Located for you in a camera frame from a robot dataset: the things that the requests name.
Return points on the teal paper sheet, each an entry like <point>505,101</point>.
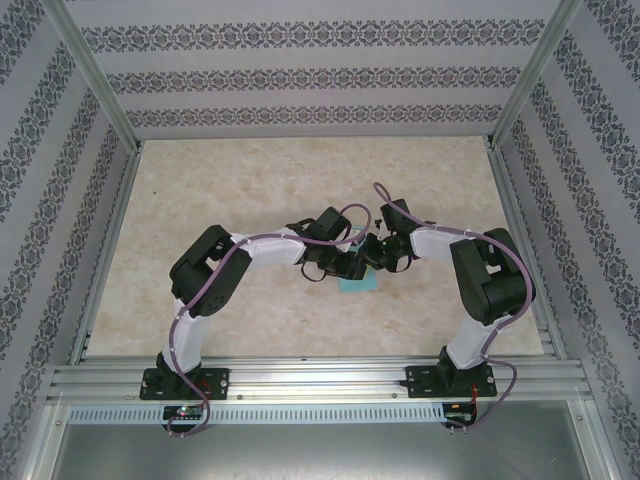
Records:
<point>357,286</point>

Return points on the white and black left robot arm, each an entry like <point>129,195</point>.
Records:
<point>187,330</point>

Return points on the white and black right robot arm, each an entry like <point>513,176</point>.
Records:
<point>470,345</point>

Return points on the grey sheet metal tray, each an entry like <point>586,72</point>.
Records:
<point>320,455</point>

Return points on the aluminium mounting rail beam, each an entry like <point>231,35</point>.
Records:
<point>320,377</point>

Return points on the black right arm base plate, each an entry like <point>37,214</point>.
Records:
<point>417,382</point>

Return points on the aluminium table side rail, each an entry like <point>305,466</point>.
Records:
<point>515,200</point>
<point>122,200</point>

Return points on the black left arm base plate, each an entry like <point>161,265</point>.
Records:
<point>217,382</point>

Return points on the aluminium frame post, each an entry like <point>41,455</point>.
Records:
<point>95,75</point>
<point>537,75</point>

